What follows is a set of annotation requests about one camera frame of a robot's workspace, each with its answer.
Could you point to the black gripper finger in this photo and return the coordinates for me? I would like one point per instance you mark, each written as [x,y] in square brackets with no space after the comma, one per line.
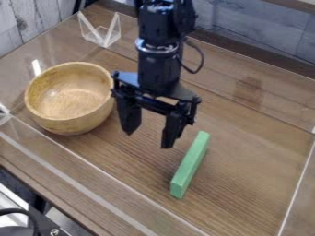
[175,124]
[130,114]

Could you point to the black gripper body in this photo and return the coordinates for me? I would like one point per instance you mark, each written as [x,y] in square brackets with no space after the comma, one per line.
[155,86]

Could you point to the green rectangular block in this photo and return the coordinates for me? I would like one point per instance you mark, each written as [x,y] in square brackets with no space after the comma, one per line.
[189,166]

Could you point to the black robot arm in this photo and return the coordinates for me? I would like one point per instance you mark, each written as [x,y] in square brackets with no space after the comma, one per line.
[165,21]

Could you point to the wooden bowl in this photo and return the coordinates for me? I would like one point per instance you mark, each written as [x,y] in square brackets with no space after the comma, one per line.
[68,98]

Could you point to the clear acrylic corner bracket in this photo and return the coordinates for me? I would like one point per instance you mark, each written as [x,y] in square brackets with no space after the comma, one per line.
[100,35]

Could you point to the black metal bracket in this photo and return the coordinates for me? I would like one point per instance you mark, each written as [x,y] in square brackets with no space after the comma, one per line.
[47,227]

